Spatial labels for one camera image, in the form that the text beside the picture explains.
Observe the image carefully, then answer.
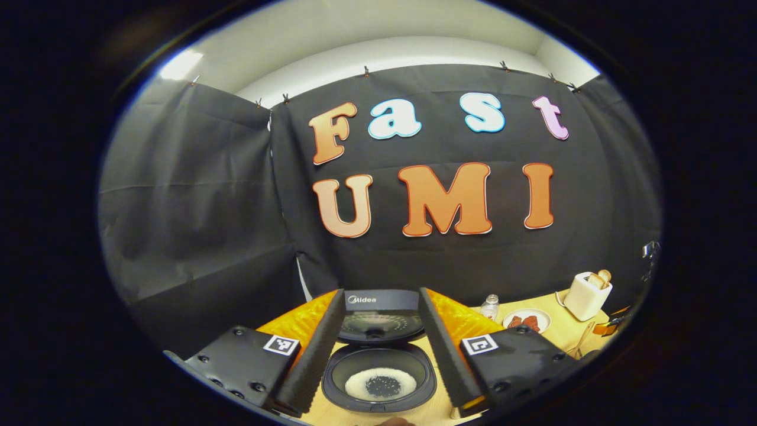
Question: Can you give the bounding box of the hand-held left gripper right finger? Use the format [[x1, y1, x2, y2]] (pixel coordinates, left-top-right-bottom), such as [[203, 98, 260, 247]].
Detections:
[[418, 288, 599, 420]]

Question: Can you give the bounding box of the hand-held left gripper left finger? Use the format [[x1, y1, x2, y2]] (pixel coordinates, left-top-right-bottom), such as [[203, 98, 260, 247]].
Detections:
[[164, 289, 346, 417]]

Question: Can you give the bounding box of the white rice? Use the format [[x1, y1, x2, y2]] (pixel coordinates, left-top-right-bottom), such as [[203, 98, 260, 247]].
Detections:
[[345, 367, 418, 402]]

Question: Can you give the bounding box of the dark grey rice cooker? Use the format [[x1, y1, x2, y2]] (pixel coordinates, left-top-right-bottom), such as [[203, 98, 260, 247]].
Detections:
[[322, 289, 437, 414]]

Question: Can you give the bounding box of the white toaster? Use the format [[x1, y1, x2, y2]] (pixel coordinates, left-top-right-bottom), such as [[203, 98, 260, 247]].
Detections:
[[564, 272, 613, 322]]

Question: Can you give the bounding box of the white round plate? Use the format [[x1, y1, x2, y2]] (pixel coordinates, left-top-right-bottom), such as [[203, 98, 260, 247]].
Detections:
[[503, 309, 552, 335]]

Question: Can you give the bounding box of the black backdrop cloth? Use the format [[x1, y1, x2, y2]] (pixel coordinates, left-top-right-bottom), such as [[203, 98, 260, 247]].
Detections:
[[98, 62, 663, 356]]

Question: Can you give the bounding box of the row of small backdrop clips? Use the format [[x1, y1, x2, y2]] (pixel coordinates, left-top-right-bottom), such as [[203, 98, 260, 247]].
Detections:
[[189, 59, 583, 106]]

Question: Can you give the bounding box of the ceiling light panel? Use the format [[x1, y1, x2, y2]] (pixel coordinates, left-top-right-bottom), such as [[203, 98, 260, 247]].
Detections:
[[158, 50, 205, 82]]

